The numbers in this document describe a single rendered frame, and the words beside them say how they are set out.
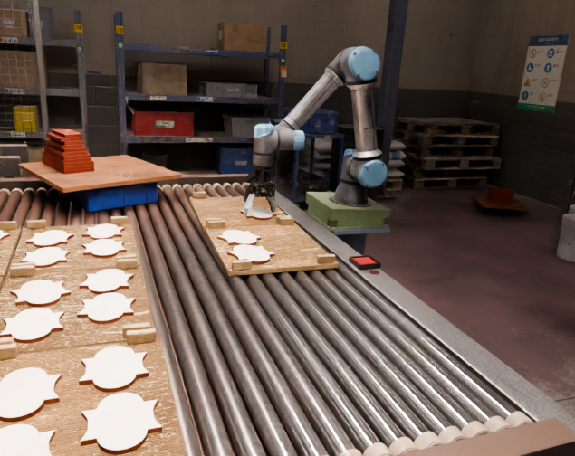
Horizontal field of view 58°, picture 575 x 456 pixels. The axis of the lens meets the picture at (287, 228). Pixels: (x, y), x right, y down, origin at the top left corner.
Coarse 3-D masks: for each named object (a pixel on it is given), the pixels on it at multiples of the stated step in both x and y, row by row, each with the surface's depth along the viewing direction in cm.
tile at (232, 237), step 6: (228, 234) 177; (234, 234) 177; (240, 234) 177; (246, 234) 178; (252, 234) 178; (222, 240) 174; (228, 240) 172; (234, 240) 172; (240, 240) 172; (246, 240) 173; (252, 240) 173; (258, 240) 176
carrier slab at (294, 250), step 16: (272, 224) 194; (272, 240) 177; (288, 240) 178; (304, 240) 179; (224, 256) 160; (288, 256) 163; (304, 256) 164; (240, 272) 151; (256, 272) 152; (272, 272) 154
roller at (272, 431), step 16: (160, 192) 237; (160, 208) 217; (176, 224) 192; (176, 240) 180; (192, 256) 163; (192, 272) 153; (208, 288) 142; (208, 304) 133; (224, 320) 125; (224, 336) 118; (224, 352) 115; (240, 352) 112; (240, 368) 106; (240, 384) 103; (256, 384) 101; (256, 400) 96; (256, 416) 93; (272, 416) 92; (272, 432) 88; (272, 448) 86; (288, 448) 85
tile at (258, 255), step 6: (240, 246) 166; (246, 246) 167; (252, 246) 167; (258, 246) 167; (228, 252) 161; (234, 252) 161; (240, 252) 161; (246, 252) 161; (252, 252) 162; (258, 252) 162; (264, 252) 162; (270, 252) 162; (240, 258) 157; (246, 258) 157; (252, 258) 157; (258, 258) 157; (264, 258) 158
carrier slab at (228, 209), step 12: (192, 204) 214; (204, 204) 214; (216, 204) 216; (228, 204) 217; (240, 204) 218; (264, 204) 220; (204, 216) 199; (216, 216) 200; (228, 216) 201; (240, 216) 201; (204, 228) 187
